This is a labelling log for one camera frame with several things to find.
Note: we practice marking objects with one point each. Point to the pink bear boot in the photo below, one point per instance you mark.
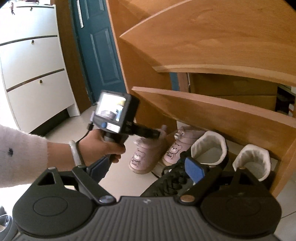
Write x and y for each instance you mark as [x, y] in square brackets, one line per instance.
[184, 139]
[148, 153]

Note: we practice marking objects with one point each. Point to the wooden shoe rack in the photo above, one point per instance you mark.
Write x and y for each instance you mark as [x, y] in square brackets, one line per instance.
[214, 65]

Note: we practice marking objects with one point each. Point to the black white-soled sneaker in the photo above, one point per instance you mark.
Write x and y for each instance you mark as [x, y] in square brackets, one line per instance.
[209, 151]

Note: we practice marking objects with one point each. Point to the blue door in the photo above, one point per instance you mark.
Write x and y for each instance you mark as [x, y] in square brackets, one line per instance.
[97, 48]

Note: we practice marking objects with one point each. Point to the person's left hand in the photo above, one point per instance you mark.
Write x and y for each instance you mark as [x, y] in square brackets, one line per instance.
[92, 148]

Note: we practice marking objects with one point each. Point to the person's left sleeve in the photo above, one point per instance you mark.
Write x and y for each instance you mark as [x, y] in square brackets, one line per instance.
[23, 157]

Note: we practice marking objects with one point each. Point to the white drawer cabinet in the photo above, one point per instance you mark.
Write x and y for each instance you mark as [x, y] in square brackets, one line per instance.
[34, 81]

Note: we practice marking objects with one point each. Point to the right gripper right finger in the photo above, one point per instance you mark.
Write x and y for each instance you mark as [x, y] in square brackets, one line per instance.
[234, 203]

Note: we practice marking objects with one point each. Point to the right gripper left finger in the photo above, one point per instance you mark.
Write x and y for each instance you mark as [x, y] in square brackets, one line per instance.
[58, 203]

